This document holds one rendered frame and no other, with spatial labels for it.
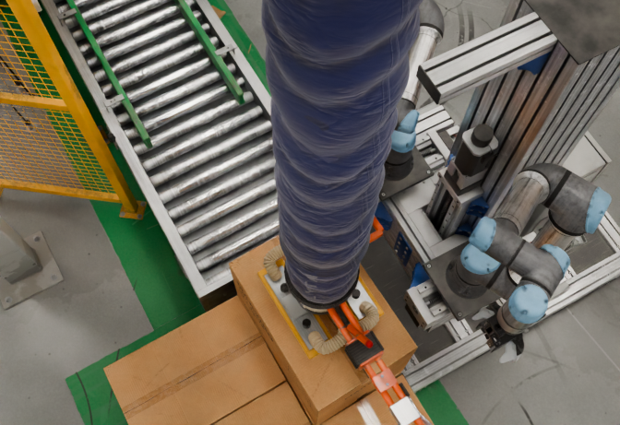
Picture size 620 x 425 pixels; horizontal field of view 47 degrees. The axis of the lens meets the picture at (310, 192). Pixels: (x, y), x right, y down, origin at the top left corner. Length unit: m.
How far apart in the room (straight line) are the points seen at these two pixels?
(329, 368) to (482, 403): 1.19
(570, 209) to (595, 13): 0.51
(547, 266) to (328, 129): 0.70
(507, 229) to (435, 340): 1.64
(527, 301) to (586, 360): 2.07
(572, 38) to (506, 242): 0.49
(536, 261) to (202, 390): 1.59
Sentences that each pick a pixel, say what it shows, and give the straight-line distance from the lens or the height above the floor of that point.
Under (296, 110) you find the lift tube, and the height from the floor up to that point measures 2.37.
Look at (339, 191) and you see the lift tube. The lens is 1.36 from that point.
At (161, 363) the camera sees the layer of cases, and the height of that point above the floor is 0.54.
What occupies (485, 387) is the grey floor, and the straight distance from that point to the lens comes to 3.49.
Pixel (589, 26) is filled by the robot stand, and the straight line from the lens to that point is 1.79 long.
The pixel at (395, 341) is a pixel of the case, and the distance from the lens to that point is 2.48.
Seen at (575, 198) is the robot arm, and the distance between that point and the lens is 1.98.
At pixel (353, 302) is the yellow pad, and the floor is 1.07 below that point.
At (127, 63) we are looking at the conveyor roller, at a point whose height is 0.55.
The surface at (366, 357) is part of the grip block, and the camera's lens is 2.20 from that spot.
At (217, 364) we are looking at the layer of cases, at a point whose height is 0.54.
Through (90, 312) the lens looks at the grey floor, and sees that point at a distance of 3.61.
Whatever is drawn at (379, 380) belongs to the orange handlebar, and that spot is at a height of 1.19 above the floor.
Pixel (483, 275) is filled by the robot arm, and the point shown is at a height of 1.24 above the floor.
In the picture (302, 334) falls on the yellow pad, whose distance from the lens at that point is 2.34.
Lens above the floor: 3.34
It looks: 65 degrees down
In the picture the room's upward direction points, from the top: 1 degrees clockwise
